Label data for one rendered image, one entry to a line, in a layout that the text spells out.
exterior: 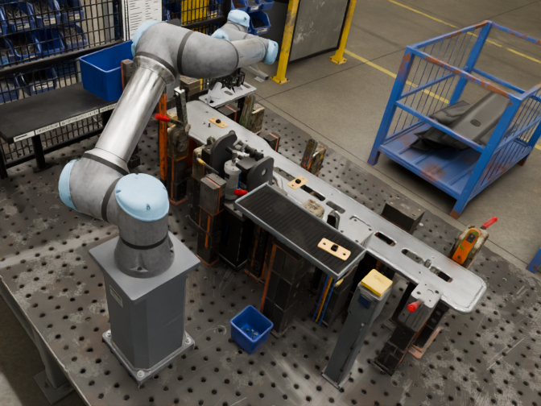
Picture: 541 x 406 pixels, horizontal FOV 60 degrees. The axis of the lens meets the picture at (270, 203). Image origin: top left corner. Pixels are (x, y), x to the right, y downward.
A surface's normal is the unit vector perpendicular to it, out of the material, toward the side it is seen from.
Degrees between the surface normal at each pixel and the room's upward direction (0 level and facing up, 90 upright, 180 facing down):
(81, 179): 35
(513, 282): 0
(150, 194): 8
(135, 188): 8
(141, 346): 90
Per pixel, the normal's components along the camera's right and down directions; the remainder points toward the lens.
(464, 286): 0.14, -0.75
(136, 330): 0.00, 0.65
